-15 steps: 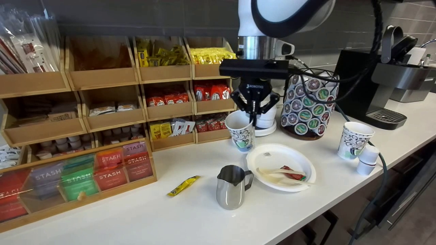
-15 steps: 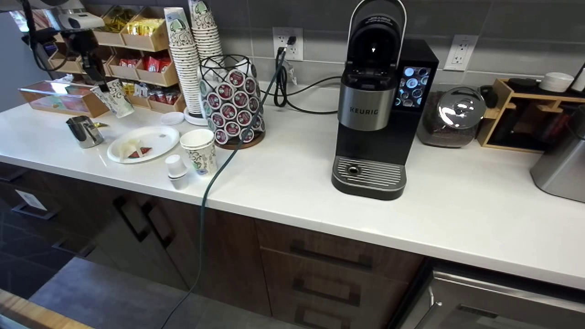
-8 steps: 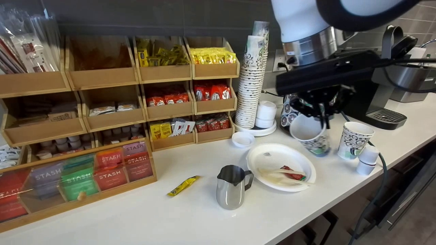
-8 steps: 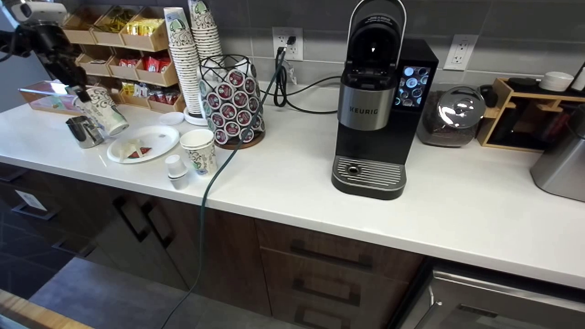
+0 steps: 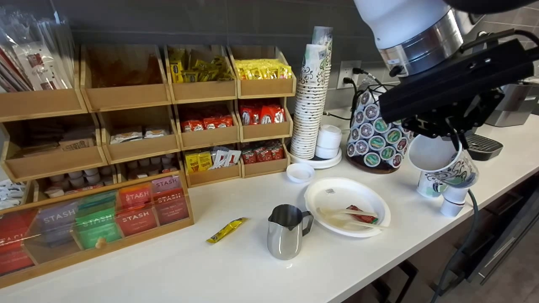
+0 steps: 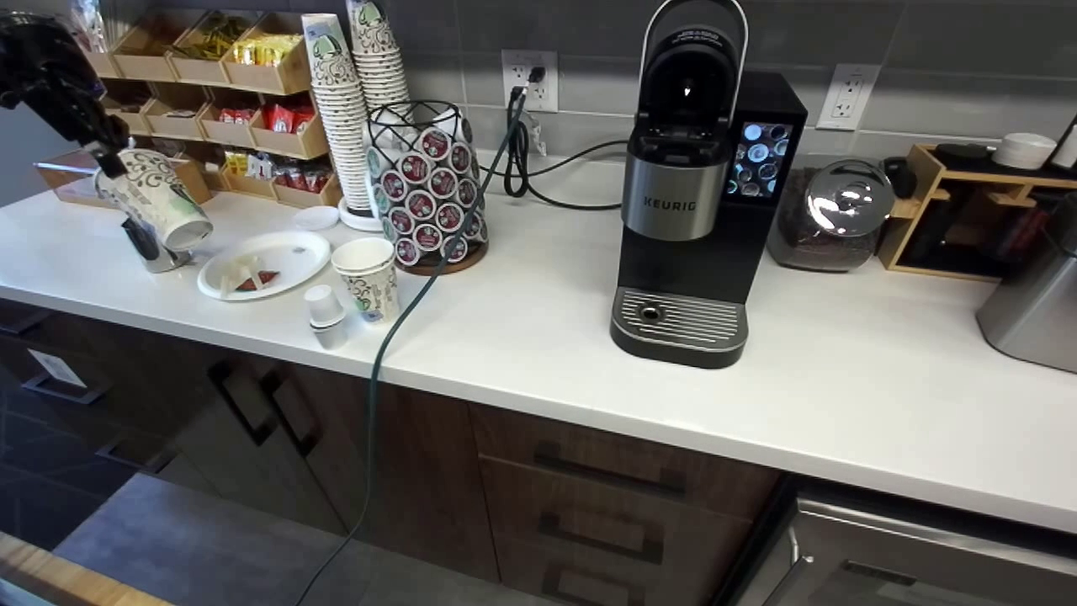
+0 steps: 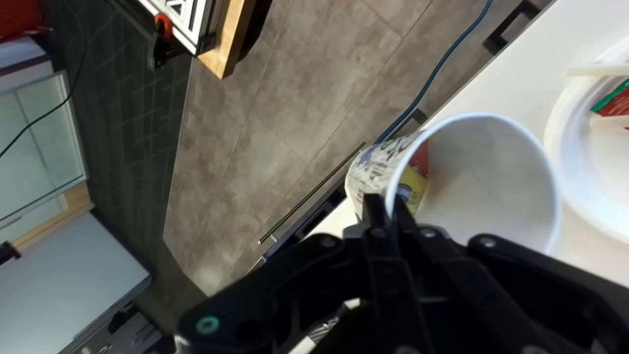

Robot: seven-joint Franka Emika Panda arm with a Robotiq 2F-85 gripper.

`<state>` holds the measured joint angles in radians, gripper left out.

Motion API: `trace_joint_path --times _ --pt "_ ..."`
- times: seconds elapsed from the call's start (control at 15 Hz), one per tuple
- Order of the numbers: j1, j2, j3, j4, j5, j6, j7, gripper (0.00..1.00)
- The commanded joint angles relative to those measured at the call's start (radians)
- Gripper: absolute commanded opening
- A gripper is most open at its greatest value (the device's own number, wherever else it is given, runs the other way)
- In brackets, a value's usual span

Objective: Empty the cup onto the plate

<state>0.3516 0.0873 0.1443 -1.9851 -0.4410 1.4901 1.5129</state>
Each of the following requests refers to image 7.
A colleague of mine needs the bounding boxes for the yellow sachet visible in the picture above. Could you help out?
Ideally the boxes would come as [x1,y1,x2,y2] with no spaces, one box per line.
[396,165,429,215]

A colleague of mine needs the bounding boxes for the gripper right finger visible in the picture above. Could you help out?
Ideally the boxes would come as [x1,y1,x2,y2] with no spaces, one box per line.
[393,196,629,354]

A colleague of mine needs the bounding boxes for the red and green sachet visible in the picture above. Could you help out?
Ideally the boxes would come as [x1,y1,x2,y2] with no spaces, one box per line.
[590,79,629,118]

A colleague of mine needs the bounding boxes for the blue cable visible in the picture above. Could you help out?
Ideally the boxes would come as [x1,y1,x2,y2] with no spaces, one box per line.
[375,0,494,146]

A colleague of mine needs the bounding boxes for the white plate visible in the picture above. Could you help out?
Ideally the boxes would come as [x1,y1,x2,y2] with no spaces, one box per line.
[543,34,629,246]

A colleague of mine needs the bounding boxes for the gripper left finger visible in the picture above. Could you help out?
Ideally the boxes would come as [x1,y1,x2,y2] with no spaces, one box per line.
[174,193,433,354]

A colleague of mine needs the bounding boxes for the glass door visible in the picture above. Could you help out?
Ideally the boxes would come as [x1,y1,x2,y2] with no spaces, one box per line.
[0,70,90,231]

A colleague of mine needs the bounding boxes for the white stir stick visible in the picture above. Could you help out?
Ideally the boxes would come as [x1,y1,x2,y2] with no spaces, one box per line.
[565,63,629,78]

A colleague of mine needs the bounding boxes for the black cable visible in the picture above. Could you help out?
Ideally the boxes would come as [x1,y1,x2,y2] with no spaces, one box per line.
[0,27,90,159]

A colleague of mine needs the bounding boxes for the black drawer handle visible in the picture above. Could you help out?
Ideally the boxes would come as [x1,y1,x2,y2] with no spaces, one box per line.
[386,109,428,141]
[295,186,347,241]
[483,0,541,56]

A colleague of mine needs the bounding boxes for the printed white paper cup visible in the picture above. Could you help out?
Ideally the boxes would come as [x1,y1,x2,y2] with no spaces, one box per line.
[344,112,564,256]

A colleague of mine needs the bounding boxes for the orange clamp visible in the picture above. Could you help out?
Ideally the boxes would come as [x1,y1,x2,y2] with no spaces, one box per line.
[154,13,174,41]

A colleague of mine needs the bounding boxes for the white cabinet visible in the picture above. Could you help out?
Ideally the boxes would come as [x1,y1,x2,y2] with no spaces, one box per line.
[0,211,153,354]

